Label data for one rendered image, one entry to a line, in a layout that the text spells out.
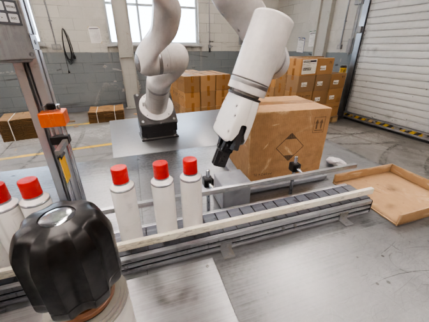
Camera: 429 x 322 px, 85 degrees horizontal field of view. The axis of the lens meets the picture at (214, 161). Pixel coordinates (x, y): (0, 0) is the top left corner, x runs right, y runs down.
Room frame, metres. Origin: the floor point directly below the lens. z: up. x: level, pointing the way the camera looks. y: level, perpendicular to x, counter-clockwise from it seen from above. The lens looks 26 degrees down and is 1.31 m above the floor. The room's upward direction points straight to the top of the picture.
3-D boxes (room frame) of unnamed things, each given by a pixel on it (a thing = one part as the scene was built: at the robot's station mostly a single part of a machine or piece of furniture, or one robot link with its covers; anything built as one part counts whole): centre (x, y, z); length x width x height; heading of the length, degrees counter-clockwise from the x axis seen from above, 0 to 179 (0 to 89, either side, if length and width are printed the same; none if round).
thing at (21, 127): (3.72, 3.05, 0.16); 0.65 x 0.54 x 0.32; 118
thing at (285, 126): (0.91, -0.24, 0.99); 0.30 x 0.24 x 0.27; 103
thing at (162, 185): (0.46, 0.12, 0.98); 0.05 x 0.05 x 0.20
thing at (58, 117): (0.45, 0.32, 1.05); 0.10 x 0.04 x 0.33; 18
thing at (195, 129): (1.43, 0.17, 0.81); 0.90 x 0.90 x 0.04; 23
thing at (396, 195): (0.72, -0.65, 0.85); 0.30 x 0.26 x 0.04; 108
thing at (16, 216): (0.37, 0.41, 0.98); 0.05 x 0.05 x 0.20
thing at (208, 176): (0.58, 0.01, 0.91); 0.07 x 0.03 x 0.16; 18
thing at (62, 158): (0.42, 0.30, 1.09); 0.03 x 0.01 x 0.06; 18
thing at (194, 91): (4.51, 0.34, 0.45); 1.20 x 0.84 x 0.89; 25
